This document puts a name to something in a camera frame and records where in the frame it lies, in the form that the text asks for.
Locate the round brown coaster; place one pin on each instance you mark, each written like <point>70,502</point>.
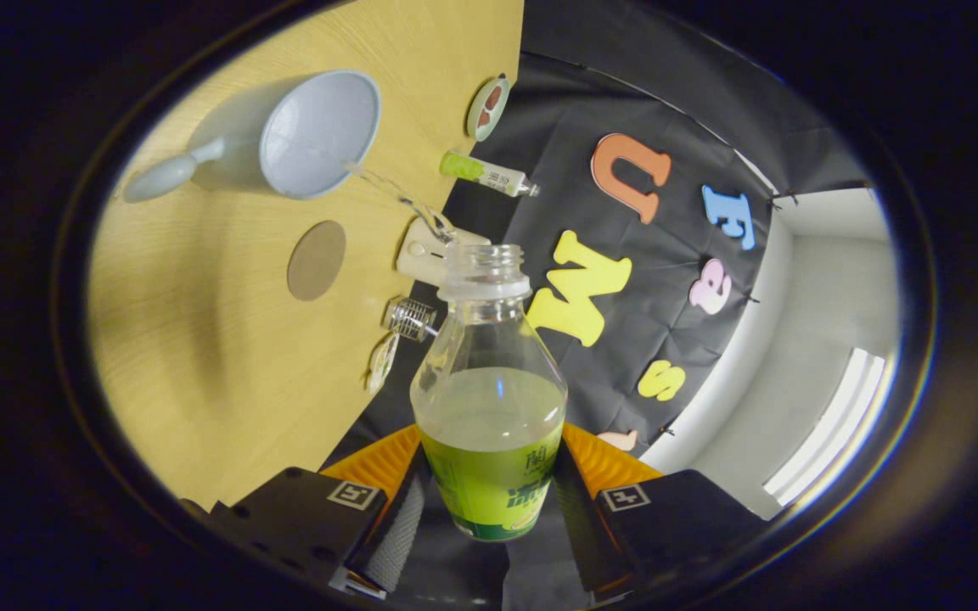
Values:
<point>317,260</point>

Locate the white toaster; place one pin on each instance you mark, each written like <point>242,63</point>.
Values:
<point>419,255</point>

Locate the green label juice bottle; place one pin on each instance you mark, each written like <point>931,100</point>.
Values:
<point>489,484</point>

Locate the ceiling light panel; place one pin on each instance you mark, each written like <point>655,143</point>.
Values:
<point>829,428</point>

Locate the brown food piece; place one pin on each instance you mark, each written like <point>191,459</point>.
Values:
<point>483,120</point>
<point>493,98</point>

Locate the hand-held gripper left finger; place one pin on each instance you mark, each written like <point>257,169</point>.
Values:
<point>391,535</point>

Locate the pale green plate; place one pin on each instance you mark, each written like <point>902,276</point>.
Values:
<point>474,102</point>

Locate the white cup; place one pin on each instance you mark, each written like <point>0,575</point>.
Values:
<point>319,136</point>

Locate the slim green drink bottle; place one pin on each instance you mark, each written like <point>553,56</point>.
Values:
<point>485,173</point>

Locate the wooden table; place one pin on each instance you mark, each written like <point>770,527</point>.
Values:
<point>200,339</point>

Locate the white divided dish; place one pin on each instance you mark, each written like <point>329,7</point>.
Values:
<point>382,363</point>

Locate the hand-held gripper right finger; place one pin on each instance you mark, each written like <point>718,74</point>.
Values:
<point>582,535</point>

